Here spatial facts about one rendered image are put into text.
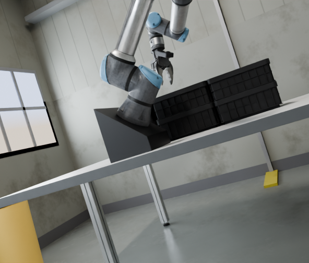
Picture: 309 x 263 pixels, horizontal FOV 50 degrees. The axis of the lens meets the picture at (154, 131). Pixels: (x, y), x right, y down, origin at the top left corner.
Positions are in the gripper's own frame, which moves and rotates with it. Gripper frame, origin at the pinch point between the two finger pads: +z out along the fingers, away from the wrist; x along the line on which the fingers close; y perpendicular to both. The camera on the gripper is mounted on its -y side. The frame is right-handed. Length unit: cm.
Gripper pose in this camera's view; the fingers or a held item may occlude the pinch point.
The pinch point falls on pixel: (167, 82)
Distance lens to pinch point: 177.5
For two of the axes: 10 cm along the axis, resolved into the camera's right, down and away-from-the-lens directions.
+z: 1.9, 9.8, -0.9
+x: -8.6, 1.2, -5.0
